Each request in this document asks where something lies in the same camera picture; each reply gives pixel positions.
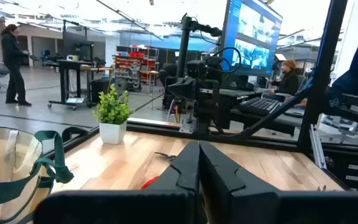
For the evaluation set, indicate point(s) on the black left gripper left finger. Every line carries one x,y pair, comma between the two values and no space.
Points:
179,174

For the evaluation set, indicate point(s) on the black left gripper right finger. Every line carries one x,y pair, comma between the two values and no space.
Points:
222,183

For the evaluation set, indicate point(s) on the red curved object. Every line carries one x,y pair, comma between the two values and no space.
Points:
149,183

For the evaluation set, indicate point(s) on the black keyboard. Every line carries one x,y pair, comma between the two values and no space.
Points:
258,105

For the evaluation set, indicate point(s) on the green plant in white pot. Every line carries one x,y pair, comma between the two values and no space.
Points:
112,109

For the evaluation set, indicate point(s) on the black computer tower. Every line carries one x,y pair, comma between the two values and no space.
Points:
99,91

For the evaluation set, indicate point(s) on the shelf rack with red bins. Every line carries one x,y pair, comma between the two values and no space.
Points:
127,71

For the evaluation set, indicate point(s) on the black labelled control box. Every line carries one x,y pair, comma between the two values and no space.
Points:
337,174

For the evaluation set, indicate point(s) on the black standing desk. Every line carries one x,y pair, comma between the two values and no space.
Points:
64,81

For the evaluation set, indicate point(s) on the large blue-lit monitor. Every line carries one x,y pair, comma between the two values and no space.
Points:
253,37

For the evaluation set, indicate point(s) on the dark desk monitor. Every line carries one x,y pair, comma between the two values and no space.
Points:
73,45

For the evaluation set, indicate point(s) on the silver mounting bracket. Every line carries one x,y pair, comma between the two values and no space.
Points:
187,127

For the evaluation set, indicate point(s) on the silver aluminium rail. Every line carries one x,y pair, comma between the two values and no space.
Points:
317,149

